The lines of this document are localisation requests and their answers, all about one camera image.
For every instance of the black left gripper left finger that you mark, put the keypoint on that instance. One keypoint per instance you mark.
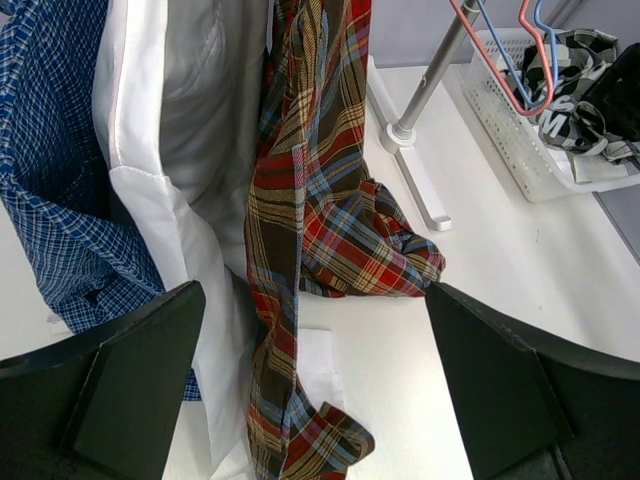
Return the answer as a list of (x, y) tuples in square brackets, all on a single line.
[(102, 404)]

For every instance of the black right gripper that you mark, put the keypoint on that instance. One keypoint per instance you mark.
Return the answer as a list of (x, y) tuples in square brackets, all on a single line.
[(611, 104)]

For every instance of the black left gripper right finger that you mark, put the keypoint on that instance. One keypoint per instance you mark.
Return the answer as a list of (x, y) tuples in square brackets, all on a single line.
[(530, 404)]

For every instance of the black white checked shirt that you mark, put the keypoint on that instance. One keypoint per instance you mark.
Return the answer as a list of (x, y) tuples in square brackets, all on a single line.
[(571, 122)]

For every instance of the blue plastic hanger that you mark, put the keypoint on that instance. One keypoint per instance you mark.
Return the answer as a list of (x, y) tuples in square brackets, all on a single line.
[(536, 92)]

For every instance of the pink hanger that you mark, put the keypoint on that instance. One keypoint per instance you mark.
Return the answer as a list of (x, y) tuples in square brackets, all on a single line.
[(546, 46)]

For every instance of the blue checked shirt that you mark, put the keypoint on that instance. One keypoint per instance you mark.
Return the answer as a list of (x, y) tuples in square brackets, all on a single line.
[(89, 268)]

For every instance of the red brown plaid shirt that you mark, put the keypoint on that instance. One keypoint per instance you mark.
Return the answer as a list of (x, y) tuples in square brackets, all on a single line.
[(317, 222)]

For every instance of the white hanging shirt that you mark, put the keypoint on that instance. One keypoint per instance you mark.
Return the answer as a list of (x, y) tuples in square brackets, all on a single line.
[(175, 110)]

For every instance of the white plastic basket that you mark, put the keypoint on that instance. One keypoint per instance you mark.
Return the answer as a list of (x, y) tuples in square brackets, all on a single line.
[(541, 171)]

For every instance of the metal clothes rack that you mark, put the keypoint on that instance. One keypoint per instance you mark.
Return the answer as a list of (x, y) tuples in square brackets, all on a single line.
[(398, 131)]

